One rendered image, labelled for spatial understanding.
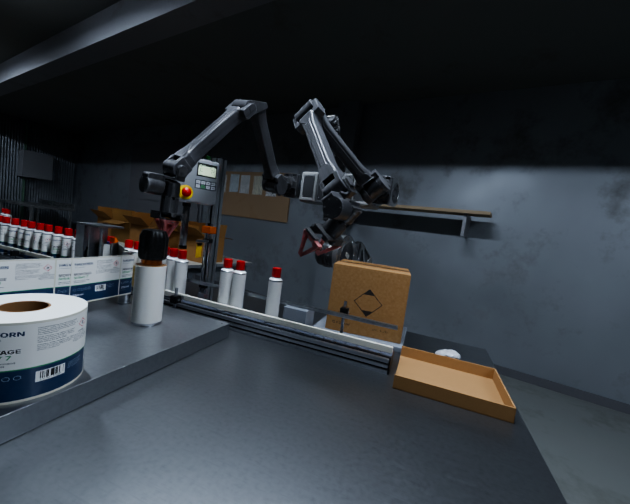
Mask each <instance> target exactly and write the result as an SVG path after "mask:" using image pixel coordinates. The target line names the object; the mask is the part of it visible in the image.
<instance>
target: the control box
mask: <svg viewBox="0 0 630 504"><path fill-rule="evenodd" d="M198 162H200V163H205V164H209V165H214V166H217V175H216V179H212V178H207V177H202V176H197V166H198ZM198 162H197V164H196V165H195V166H194V167H193V168H192V171H191V172H190V173H189V174H188V175H187V177H186V178H185V182H181V181H177V180H175V181H177V182H178V183H180V184H181V187H180V195H179V198H178V199H179V202H187V203H193V204H200V205H207V206H208V205H209V206H214V205H215V204H216V195H217V186H218V176H219V166H220V164H219V163H216V162H212V161H208V160H203V159H200V160H199V161H198ZM195 179H200V180H205V181H210V182H216V191H209V190H203V189H198V188H195ZM185 187H188V188H190V189H191V191H192V194H191V195H190V196H189V197H185V196H183V195H182V189H183V188H185Z"/></svg>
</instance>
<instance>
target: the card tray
mask: <svg viewBox="0 0 630 504"><path fill-rule="evenodd" d="M392 388H394V389H398V390H401V391H405V392H408V393H411V394H415V395H418V396H422V397H425V398H428V399H432V400H435V401H438V402H442V403H445V404H449V405H452V406H455V407H459V408H462V409H466V410H469V411H472V412H476V413H479V414H482V415H486V416H489V417H493V418H496V419H499V420H503V421H506V422H509V423H513V424H514V420H515V415H516V407H515V405H514V403H513V401H512V399H511V397H510V395H509V393H508V391H507V390H506V388H505V386H504V384H503V382H502V380H501V378H500V376H499V374H498V372H497V370H496V369H495V368H491V367H487V366H482V365H478V364H474V363H470V362H466V361H462V360H458V359H454V358H450V357H446V356H442V355H438V354H434V353H430V352H426V351H422V350H418V349H414V348H410V347H406V346H402V349H401V355H400V359H399V363H398V367H397V371H396V374H395V375H394V381H393V387H392Z"/></svg>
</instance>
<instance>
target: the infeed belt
mask: <svg viewBox="0 0 630 504"><path fill-rule="evenodd" d="M181 303H182V304H185V305H189V306H193V307H197V308H200V309H204V310H208V311H212V312H216V313H219V314H223V315H227V316H231V317H234V318H238V319H242V320H246V321H250V322H253V323H257V324H261V325H265V326H268V327H272V328H276V329H280V330H284V331H287V332H291V333H295V334H299V335H303V336H306V337H310V338H314V339H318V340H321V341H325V342H329V343H333V344H337V345H340V346H344V347H348V348H352V349H355V350H359V351H363V352H367V353H371V354H374V355H378V356H382V357H386V358H389V359H391V358H392V355H393V352H392V354H391V353H387V352H383V351H380V350H376V349H372V348H368V347H364V346H360V345H356V344H352V343H349V342H345V341H341V340H337V339H333V338H329V337H325V336H322V335H318V334H314V333H310V332H306V331H302V330H298V329H294V328H291V327H287V326H283V325H279V324H269V323H265V322H264V320H260V319H256V318H252V317H248V316H244V315H240V314H231V313H229V311H227V312H221V311H217V310H216V308H213V307H209V306H206V305H202V304H198V303H194V302H190V301H186V300H181Z"/></svg>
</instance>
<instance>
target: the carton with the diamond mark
mask: <svg viewBox="0 0 630 504"><path fill-rule="evenodd" d="M410 281H411V274H410V271H409V269H405V268H399V267H392V266H386V265H379V264H373V263H367V262H360V261H354V260H347V259H343V260H339V261H338V262H336V263H334V267H333V274H332V281H331V288H330V296H329V303H328V310H331V311H336V312H340V308H341V307H343V306H344V301H347V307H348V308H349V315H353V316H358V317H362V318H367V319H371V320H375V321H380V322H384V323H389V324H393V325H398V329H397V330H393V329H389V328H384V327H380V326H376V325H372V324H367V323H363V322H359V321H354V320H350V319H346V318H345V322H344V329H343V332H346V333H351V334H356V335H360V336H365V337H370V338H374V339H379V340H384V341H388V342H393V343H398V344H400V343H401V337H402V331H403V325H404V318H405V312H406V306H407V300H408V293H409V287H410ZM341 320H342V318H341V317H337V316H333V315H329V314H327V317H326V325H325V328H328V329H332V330H337V331H340V327H341Z"/></svg>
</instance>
